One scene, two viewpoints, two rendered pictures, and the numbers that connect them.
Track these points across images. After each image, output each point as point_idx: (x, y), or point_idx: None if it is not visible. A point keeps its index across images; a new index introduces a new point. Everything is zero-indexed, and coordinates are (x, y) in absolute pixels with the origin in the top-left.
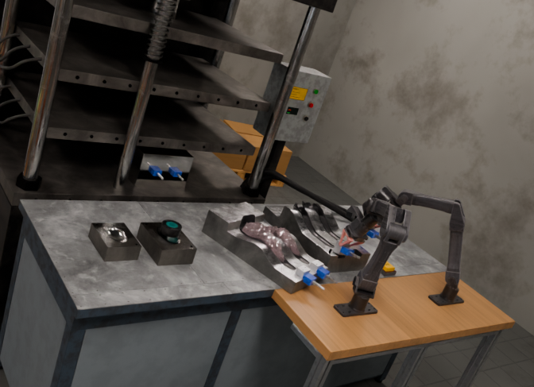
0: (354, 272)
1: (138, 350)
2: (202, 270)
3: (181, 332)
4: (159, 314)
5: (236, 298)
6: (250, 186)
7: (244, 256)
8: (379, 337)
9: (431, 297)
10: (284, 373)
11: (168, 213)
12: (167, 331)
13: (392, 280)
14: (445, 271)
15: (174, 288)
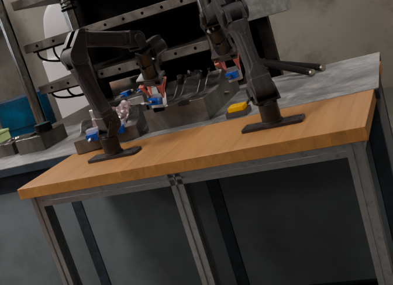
0: (190, 124)
1: (8, 220)
2: (43, 152)
3: (31, 205)
4: (2, 188)
5: (40, 167)
6: None
7: None
8: (86, 174)
9: (245, 126)
10: (185, 255)
11: None
12: (19, 203)
13: (231, 121)
14: (361, 91)
15: (2, 165)
